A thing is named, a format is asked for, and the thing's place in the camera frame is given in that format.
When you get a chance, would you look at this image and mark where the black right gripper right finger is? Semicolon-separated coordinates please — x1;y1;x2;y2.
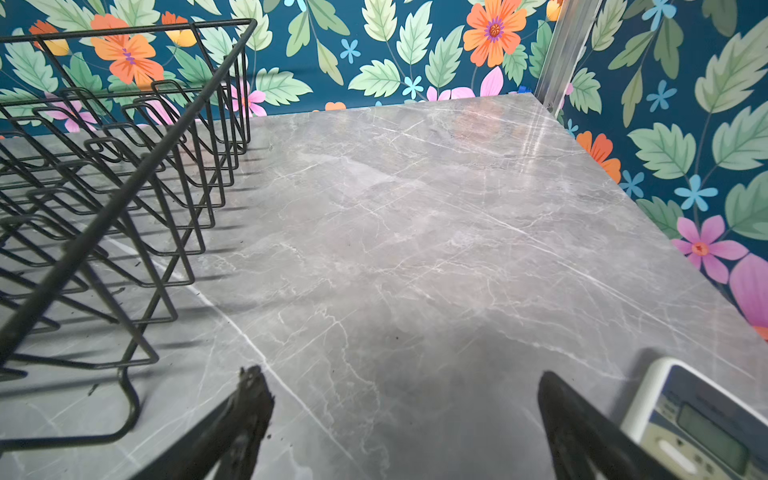
537;371;675;480

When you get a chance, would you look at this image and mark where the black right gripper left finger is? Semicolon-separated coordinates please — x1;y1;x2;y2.
133;365;275;479

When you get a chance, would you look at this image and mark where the black wire dish rack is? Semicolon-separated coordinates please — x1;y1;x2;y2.
1;16;258;453

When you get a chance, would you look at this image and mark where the aluminium frame post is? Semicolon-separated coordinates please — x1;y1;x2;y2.
534;0;602;116

